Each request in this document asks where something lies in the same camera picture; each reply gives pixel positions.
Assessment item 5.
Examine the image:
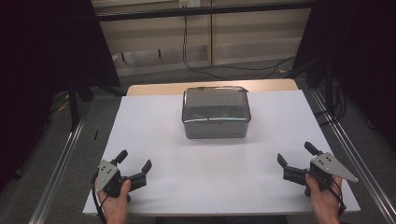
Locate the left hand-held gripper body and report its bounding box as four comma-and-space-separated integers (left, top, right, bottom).
96, 159, 149, 199

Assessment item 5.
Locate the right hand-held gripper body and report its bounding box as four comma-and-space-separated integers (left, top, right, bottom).
282, 152, 359, 188

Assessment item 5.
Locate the clear grey plastic storage box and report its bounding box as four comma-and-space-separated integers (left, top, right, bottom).
181, 86, 252, 140

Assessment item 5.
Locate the clear plastic box lid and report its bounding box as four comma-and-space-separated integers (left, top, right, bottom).
181, 86, 252, 124

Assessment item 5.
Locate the person's left hand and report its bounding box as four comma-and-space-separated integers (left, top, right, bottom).
93, 178, 133, 218

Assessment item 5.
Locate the person's right hand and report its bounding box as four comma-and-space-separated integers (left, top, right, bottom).
304, 173, 344, 217

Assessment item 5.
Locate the white table cover board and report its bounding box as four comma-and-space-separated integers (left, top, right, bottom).
82, 90, 361, 217

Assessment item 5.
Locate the black metal stand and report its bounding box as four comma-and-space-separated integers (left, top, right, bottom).
65, 73, 95, 133

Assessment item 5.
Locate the yellow floor tape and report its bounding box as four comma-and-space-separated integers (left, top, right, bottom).
57, 100, 71, 113

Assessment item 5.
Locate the wooden table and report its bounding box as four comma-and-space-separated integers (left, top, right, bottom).
125, 77, 300, 97

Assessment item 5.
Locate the black curtain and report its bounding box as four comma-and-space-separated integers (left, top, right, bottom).
291, 0, 396, 152
0, 0, 122, 190

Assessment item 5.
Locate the black horizontal bar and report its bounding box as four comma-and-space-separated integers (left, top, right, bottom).
95, 1, 313, 22

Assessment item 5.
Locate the left hand-held gripper cable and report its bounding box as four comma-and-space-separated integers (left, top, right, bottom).
91, 172, 108, 224

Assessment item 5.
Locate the hand-held gripper cable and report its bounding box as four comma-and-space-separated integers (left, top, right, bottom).
318, 175, 347, 217
91, 172, 108, 224

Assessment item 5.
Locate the metal floor rail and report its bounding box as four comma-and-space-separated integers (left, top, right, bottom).
309, 88, 396, 224
27, 102, 92, 224

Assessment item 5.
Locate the right hand-held gripper cable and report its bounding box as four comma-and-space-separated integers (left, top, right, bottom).
318, 175, 347, 217

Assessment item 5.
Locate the bundle of black floor cables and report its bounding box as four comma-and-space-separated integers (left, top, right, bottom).
313, 77, 349, 127

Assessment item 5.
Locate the black hanging wall cable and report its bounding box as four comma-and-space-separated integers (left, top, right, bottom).
181, 15, 297, 80

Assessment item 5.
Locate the white wall outlet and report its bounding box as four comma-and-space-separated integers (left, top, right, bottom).
178, 0, 202, 9

